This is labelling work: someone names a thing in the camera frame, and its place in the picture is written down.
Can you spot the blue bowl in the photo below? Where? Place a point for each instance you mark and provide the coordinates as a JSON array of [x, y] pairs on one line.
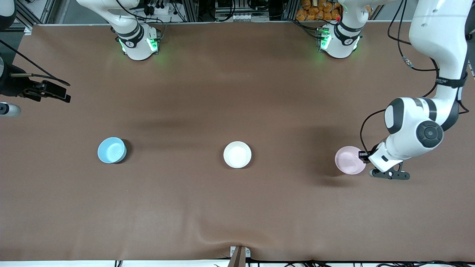
[[110, 150]]

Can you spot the metal table edge bracket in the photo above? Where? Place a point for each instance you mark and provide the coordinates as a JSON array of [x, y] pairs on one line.
[[239, 256]]

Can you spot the pink bowl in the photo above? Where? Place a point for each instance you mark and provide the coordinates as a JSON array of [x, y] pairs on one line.
[[347, 161]]

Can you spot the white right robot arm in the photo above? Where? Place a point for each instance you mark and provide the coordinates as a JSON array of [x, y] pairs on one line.
[[135, 44]]

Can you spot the bag of orange snacks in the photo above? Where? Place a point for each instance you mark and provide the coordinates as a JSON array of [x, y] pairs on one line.
[[315, 10]]

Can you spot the white bowl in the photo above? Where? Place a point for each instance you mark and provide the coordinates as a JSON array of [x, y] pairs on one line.
[[237, 154]]

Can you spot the white terminal block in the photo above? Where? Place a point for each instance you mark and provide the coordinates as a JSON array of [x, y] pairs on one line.
[[243, 17]]

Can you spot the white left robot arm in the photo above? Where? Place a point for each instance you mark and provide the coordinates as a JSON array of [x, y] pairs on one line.
[[438, 37]]

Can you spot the white corner bracket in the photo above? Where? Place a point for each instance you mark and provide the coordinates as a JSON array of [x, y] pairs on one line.
[[28, 29]]

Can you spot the white power strip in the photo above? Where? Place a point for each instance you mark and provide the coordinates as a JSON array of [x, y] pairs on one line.
[[157, 9]]

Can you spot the brown table cloth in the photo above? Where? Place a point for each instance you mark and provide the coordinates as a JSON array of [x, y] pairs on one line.
[[237, 92]]

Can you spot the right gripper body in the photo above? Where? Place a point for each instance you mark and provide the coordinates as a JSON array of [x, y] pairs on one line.
[[12, 84]]

